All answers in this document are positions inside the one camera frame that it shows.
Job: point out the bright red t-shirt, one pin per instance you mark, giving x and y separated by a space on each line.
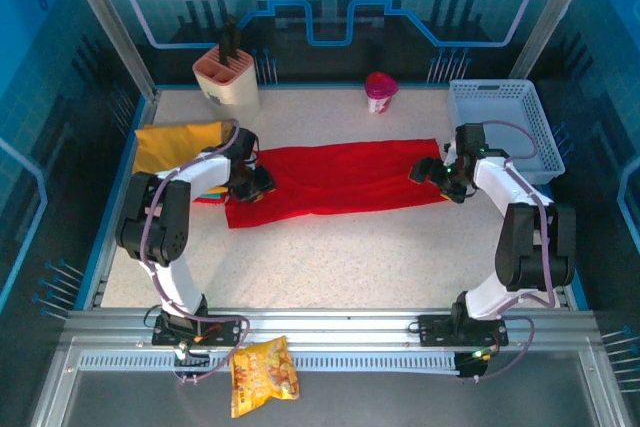
340 177

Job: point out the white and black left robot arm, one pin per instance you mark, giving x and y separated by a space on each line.
165 227

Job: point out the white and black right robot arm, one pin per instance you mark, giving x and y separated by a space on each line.
530 242

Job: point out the red folded t-shirt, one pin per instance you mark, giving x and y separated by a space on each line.
210 199

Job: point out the yellow folded t-shirt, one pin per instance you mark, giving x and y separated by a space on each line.
170 147

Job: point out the white plastic mesh basket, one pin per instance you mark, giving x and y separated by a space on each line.
500 107

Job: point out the pink lidded cup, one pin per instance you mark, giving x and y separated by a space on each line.
380 92

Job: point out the pink and beige knife block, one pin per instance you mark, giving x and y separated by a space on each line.
235 92

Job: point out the yellow snack bag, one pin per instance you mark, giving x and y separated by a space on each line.
262 372

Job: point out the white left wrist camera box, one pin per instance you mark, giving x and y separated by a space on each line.
251 158

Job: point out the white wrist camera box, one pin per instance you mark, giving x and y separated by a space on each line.
251 158
450 152

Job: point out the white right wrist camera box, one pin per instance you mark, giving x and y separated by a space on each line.
450 152

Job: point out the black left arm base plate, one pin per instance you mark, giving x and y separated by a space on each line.
225 332

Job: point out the aluminium mounting rail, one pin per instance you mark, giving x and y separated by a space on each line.
325 327

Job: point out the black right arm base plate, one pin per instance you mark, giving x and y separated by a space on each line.
440 332

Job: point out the aluminium frame post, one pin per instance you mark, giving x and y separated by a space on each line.
110 22
550 12

